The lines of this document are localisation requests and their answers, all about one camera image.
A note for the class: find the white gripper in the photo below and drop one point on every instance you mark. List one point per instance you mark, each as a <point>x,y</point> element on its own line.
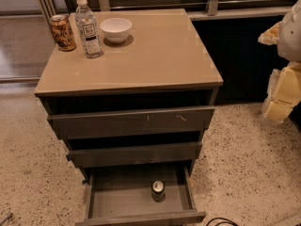
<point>291,39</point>

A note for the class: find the green soda can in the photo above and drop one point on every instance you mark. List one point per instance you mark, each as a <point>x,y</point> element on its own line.
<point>158,191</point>

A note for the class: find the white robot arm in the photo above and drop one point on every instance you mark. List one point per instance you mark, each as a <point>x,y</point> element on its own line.
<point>289,39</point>

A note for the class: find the grey drawer cabinet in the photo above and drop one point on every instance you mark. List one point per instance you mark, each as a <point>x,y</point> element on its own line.
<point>163,64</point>

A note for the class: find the grey middle drawer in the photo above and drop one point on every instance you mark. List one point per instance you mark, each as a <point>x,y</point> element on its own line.
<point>135,155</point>

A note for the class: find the grey open bottom drawer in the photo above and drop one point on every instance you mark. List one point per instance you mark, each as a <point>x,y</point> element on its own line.
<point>121,196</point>

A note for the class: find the grey top drawer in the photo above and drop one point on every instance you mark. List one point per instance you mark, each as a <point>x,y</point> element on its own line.
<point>131,122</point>

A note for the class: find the gold brown drink can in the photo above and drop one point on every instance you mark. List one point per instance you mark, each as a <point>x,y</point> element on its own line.
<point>62,33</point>

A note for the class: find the white ceramic bowl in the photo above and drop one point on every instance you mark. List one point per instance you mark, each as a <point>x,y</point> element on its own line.
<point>116,30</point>

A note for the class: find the clear plastic water bottle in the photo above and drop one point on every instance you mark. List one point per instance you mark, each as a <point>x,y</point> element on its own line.
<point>88,30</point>

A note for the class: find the metal tool on floor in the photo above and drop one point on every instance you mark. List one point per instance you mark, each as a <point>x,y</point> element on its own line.
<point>6,218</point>

